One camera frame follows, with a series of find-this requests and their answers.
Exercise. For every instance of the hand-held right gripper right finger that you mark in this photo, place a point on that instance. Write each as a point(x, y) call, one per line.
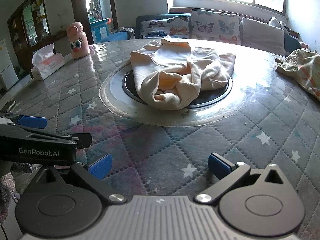
point(220, 165)

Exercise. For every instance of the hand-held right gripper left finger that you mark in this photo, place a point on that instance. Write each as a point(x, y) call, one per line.
point(100, 166)

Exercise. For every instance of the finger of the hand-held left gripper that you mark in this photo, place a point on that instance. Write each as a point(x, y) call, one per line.
point(32, 122)
point(83, 140)

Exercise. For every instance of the cream sweatshirt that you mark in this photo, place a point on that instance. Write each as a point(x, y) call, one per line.
point(170, 62)

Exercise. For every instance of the person's left forearm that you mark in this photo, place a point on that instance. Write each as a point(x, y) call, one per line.
point(7, 190)

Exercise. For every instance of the black smartphone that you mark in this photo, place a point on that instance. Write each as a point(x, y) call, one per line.
point(7, 105)

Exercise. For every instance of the pink and white tissue box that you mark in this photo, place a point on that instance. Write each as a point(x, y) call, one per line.
point(47, 65)

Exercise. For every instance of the white refrigerator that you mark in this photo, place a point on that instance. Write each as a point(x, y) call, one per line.
point(7, 65)

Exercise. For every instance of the pink bottle with cartoon eyes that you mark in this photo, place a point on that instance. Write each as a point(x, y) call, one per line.
point(77, 40)

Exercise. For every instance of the dark wooden display cabinet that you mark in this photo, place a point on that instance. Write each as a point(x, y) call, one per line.
point(27, 20)

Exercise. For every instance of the blue chair with grey cloth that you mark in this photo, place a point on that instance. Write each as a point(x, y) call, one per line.
point(117, 36)

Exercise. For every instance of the blue storage cart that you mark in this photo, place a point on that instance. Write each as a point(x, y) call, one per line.
point(100, 28)

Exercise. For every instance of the khaki patterned garment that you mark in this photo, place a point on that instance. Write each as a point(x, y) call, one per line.
point(300, 65)

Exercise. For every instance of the plain grey cushion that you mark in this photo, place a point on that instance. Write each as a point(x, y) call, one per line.
point(262, 36)

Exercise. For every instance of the butterfly print cushion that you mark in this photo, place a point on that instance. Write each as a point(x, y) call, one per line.
point(215, 27)
point(162, 27)

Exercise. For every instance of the dark blue sofa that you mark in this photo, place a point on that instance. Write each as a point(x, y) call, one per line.
point(291, 43)

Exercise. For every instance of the white plush toy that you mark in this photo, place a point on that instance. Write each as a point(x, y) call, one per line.
point(276, 22)

